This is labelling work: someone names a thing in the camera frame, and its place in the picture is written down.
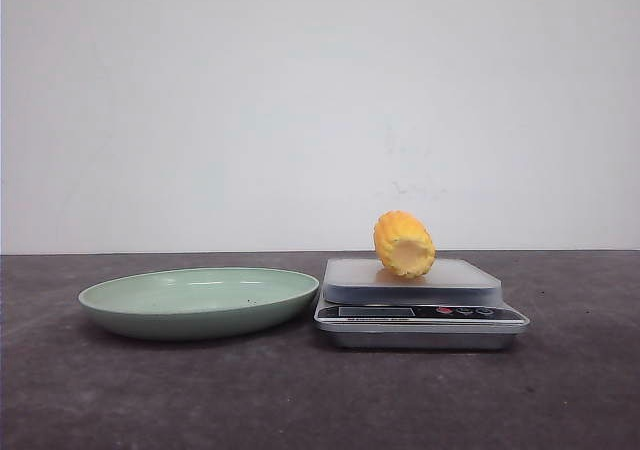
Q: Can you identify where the yellow corn cob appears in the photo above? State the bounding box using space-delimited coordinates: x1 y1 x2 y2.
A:
373 210 436 279

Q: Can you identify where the light green plate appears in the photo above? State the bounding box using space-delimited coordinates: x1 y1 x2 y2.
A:
78 267 319 341

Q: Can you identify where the silver digital kitchen scale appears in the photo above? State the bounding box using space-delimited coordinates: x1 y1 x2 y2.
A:
314 258 530 350

